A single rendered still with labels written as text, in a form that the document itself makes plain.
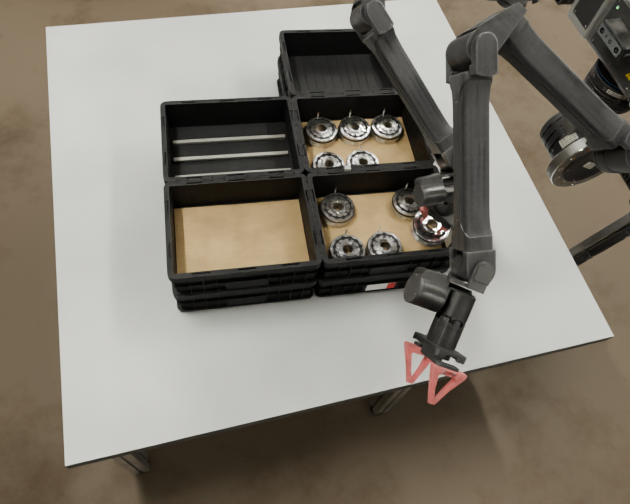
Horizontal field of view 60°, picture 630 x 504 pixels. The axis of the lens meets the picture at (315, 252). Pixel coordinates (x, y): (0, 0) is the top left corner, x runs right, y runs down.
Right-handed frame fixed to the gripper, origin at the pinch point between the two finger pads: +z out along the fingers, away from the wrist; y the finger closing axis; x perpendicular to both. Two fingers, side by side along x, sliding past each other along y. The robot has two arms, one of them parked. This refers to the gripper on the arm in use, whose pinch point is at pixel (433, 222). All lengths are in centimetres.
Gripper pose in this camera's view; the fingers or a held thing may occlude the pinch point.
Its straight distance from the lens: 151.8
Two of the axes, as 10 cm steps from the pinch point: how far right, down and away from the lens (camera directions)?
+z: -1.2, 4.3, 9.0
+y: 7.5, 6.3, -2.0
